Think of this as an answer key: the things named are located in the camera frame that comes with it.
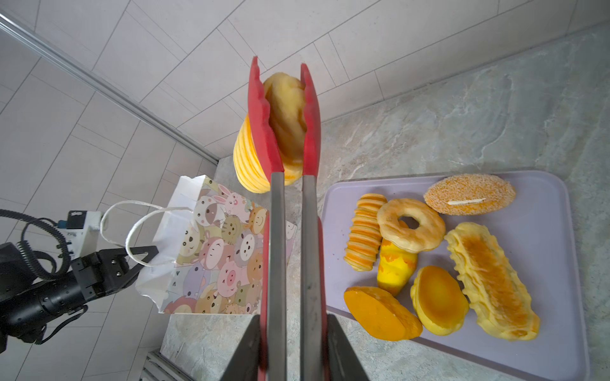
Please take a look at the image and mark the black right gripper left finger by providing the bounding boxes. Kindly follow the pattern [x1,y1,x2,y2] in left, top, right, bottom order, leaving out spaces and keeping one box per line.
[220,315,261,381]

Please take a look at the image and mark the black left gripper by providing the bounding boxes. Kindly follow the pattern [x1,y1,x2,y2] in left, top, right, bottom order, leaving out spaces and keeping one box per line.
[1,243,159,352]

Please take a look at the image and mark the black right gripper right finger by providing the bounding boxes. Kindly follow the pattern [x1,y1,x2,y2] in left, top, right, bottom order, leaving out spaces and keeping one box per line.
[327,314,369,381]

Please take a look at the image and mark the red steel kitchen tongs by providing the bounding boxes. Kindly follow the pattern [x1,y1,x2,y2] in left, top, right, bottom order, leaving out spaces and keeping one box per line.
[248,60,330,380]

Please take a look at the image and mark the white cartoon animal paper bag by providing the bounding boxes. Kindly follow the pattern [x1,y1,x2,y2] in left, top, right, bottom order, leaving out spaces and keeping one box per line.
[116,176,268,315]

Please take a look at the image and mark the orange oval bread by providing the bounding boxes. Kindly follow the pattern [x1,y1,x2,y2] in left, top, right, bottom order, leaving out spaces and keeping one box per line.
[344,287,423,341]

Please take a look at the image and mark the lavender plastic tray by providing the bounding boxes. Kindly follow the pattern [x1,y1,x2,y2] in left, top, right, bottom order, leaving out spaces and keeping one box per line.
[322,171,590,380]

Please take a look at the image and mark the yellow orange cone bread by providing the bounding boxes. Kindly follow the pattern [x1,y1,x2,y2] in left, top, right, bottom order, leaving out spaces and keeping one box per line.
[376,239,418,296]

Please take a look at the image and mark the striped spiral bread roll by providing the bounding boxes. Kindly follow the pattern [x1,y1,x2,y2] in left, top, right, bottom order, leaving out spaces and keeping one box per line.
[344,193,388,271]

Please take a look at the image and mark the long toasted crust bread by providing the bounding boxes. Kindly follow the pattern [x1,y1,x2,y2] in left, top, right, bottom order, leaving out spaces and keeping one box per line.
[445,222,540,341]

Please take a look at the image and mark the sesame oval bread bun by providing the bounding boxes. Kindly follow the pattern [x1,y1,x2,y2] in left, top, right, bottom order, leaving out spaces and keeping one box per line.
[424,174,516,216]

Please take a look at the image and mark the round yellow custard bun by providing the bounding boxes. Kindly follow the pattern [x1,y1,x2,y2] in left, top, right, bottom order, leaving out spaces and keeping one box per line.
[410,266,470,336]

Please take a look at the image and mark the aluminium left corner profile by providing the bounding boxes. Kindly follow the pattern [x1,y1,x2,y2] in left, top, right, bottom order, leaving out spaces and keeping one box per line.
[1,14,219,165]

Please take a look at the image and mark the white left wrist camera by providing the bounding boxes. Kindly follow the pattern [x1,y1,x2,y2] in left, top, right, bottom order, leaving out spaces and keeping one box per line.
[57,211,103,260]

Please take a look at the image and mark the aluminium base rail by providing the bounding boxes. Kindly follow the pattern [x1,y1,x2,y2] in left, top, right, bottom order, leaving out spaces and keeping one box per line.
[138,350,194,381]

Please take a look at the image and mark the fake ring donut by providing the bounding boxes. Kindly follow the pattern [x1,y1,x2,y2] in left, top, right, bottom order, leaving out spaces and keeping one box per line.
[376,198,446,253]

